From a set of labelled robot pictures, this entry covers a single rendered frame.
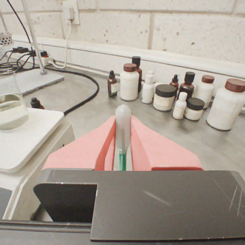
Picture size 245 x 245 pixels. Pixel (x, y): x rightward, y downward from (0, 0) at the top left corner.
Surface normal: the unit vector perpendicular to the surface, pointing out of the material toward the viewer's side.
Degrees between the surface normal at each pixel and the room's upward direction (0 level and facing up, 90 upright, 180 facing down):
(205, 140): 0
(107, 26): 90
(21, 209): 90
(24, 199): 90
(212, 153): 0
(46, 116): 0
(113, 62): 90
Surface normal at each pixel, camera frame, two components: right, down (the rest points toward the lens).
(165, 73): -0.55, 0.50
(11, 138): 0.00, -0.81
